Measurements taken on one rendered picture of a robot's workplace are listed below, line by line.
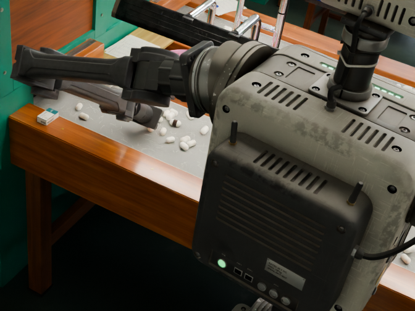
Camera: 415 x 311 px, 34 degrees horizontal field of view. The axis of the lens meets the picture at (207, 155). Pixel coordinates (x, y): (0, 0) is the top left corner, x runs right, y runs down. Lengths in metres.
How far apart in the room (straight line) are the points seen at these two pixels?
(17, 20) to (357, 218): 1.32
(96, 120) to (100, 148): 0.18
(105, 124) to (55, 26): 0.34
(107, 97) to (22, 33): 0.40
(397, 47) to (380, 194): 3.79
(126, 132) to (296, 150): 1.16
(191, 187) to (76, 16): 0.72
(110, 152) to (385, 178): 1.16
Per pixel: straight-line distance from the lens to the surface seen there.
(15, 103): 2.13
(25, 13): 2.05
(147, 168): 1.94
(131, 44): 2.50
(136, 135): 2.10
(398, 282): 1.81
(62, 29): 2.23
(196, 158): 2.04
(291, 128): 1.00
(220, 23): 2.83
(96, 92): 1.74
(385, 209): 1.00
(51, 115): 2.09
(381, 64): 2.75
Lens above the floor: 1.99
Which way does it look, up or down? 37 degrees down
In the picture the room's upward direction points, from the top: 10 degrees clockwise
